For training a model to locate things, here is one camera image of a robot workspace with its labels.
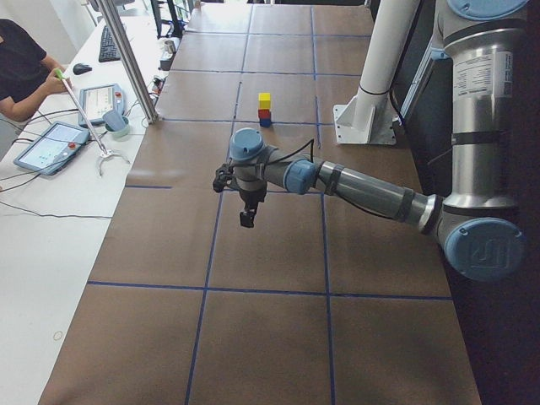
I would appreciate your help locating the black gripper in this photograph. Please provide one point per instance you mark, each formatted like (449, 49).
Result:
(251, 197)

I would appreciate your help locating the red wooden block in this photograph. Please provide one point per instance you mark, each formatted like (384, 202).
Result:
(264, 114)

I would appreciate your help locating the yellow wooden block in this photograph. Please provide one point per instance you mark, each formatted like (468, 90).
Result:
(264, 101)

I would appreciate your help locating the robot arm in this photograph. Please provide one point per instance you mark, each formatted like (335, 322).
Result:
(475, 225)

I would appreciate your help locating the metal cup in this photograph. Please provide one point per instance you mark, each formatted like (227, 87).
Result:
(170, 46)

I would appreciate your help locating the teach pendant far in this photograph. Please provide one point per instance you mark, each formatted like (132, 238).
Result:
(98, 100)

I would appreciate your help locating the teach pendant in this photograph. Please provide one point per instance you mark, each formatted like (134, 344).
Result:
(53, 149)
(98, 100)

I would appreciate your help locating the teach pendant near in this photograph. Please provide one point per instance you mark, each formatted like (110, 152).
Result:
(53, 149)

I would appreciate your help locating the black keyboard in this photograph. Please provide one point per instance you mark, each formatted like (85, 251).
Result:
(108, 51)

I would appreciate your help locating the black computer mouse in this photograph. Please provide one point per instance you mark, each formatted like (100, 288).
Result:
(81, 68)

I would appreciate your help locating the reacher grabber stick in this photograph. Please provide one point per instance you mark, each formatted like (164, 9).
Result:
(105, 153)

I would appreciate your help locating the seated person black shirt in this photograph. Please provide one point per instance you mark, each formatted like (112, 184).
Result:
(27, 73)

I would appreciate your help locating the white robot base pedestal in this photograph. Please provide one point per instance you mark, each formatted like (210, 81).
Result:
(367, 118)

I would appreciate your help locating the aluminium frame post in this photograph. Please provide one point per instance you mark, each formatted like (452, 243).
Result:
(109, 12)

